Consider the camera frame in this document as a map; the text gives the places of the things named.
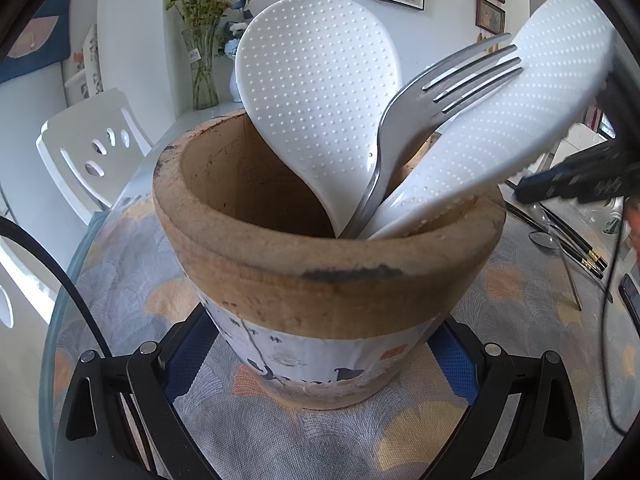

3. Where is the black smartphone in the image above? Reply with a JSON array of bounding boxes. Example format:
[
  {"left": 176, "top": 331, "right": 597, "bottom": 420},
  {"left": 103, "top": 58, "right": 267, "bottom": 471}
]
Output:
[{"left": 618, "top": 273, "right": 640, "bottom": 333}]

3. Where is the steel fork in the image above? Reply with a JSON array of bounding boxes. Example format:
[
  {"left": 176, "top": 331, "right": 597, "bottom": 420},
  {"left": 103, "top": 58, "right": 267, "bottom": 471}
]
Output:
[{"left": 340, "top": 32, "right": 523, "bottom": 240}]

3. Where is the steel spoon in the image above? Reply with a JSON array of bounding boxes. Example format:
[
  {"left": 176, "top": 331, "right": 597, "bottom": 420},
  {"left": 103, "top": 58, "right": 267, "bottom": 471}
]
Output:
[
  {"left": 528, "top": 231, "right": 582, "bottom": 312},
  {"left": 529, "top": 204, "right": 562, "bottom": 240}
]

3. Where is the white ribbed vase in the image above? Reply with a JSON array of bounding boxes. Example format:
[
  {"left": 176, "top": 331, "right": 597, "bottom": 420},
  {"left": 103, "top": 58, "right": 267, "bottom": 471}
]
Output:
[{"left": 229, "top": 63, "right": 243, "bottom": 103}]

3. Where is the white rice paddle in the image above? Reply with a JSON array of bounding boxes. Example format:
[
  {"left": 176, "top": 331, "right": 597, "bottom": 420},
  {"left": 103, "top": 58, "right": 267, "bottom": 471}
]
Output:
[
  {"left": 234, "top": 0, "right": 402, "bottom": 233},
  {"left": 361, "top": 0, "right": 616, "bottom": 240}
]

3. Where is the blue fridge cover cloth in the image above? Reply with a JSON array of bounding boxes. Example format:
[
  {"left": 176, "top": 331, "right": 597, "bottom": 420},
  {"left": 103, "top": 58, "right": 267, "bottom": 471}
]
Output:
[{"left": 0, "top": 0, "right": 70, "bottom": 84}]

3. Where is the glass vase with stems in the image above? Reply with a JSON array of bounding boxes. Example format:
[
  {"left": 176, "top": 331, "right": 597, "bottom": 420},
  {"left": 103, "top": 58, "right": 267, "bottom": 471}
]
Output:
[{"left": 166, "top": 0, "right": 231, "bottom": 110}]

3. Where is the white chair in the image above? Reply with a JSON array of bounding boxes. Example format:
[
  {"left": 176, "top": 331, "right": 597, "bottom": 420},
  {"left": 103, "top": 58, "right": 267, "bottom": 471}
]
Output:
[
  {"left": 1, "top": 237, "right": 60, "bottom": 324},
  {"left": 506, "top": 120, "right": 615, "bottom": 185},
  {"left": 36, "top": 89, "right": 152, "bottom": 224}
]

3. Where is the patterned grey placemat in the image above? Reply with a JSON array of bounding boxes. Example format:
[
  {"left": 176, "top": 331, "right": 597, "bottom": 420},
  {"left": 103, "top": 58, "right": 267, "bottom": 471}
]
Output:
[{"left": 67, "top": 196, "right": 639, "bottom": 479}]

